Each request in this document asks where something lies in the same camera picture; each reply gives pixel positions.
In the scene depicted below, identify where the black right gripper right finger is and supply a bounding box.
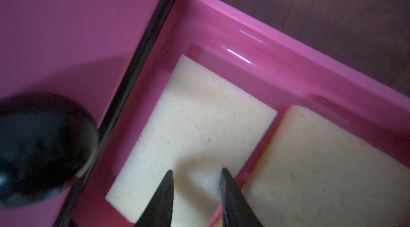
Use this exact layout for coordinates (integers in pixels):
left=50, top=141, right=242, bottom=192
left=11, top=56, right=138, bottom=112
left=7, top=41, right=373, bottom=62
left=220, top=168, right=263, bottom=227

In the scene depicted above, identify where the black drawer cabinet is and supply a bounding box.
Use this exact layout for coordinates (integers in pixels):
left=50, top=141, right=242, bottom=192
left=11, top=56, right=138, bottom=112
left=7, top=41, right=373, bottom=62
left=53, top=0, right=177, bottom=227

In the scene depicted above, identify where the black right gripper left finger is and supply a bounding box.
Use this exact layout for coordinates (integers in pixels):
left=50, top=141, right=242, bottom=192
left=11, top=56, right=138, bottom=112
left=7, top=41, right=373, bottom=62
left=134, top=170, right=174, bottom=227

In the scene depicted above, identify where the pink drawer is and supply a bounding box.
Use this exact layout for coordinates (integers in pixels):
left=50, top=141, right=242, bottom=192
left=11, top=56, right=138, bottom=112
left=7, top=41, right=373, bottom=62
left=1, top=0, right=162, bottom=227
left=73, top=0, right=410, bottom=227

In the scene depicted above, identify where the pale yellow foam sponge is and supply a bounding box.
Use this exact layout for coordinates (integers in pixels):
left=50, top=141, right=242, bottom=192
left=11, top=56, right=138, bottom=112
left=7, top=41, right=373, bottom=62
left=106, top=56, right=277, bottom=227
left=242, top=105, right=410, bottom=227

